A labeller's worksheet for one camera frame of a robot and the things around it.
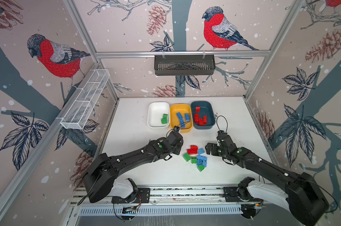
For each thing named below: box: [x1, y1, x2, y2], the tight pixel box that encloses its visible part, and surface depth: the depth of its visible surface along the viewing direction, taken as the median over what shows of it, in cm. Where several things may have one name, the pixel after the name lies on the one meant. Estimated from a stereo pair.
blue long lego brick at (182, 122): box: [178, 116, 186, 129], surface depth 105 cm
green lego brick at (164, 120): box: [161, 117, 168, 125], surface depth 107 cm
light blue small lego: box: [197, 147, 205, 155], surface depth 91 cm
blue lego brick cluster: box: [196, 150, 208, 168], surface depth 86 cm
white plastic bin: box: [146, 101, 171, 129], surface depth 109 cm
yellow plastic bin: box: [169, 103, 194, 133], surface depth 109 cm
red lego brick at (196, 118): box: [193, 113, 200, 124], surface depth 105 cm
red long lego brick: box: [198, 114, 208, 126], surface depth 105 cm
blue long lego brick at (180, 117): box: [176, 112, 185, 123], surface depth 108 cm
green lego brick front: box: [182, 152, 191, 162], surface depth 88 cm
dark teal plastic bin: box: [190, 100, 216, 130], surface depth 107 cm
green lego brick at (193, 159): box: [190, 156, 197, 164], surface depth 87 cm
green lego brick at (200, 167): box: [196, 164, 206, 173], surface depth 84 cm
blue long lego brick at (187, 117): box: [184, 113, 190, 122], surface depth 108 cm
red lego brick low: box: [186, 145, 199, 155], surface depth 91 cm
